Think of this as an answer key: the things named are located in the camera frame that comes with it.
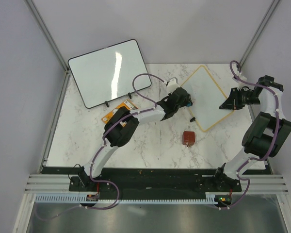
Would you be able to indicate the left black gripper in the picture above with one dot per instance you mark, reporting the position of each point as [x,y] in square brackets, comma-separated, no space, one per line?
[185,103]

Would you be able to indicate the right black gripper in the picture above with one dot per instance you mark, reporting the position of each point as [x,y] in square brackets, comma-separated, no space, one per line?
[232,103]

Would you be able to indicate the small yellow framed whiteboard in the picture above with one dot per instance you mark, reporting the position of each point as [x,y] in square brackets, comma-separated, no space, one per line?
[207,96]

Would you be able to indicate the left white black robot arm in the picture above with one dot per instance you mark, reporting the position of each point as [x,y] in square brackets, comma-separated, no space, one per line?
[121,127]

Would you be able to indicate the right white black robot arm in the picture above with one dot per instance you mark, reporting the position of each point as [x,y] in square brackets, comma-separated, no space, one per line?
[267,133]

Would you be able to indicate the large black framed whiteboard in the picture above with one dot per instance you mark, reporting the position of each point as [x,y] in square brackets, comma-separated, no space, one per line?
[109,73]

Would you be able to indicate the brown square box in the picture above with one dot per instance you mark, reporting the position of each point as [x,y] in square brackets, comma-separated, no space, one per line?
[188,138]

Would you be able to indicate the orange picture card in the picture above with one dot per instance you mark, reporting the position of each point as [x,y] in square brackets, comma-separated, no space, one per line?
[127,104]

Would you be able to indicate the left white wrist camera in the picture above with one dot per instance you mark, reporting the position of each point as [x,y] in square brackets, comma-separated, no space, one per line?
[172,85]

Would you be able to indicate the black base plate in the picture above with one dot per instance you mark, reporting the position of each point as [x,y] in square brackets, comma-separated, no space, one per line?
[154,183]

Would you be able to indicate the aluminium rail frame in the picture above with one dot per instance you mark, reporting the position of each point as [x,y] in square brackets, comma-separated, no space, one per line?
[44,183]

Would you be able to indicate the light blue cable duct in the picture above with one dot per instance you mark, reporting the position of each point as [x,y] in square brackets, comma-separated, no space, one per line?
[86,199]

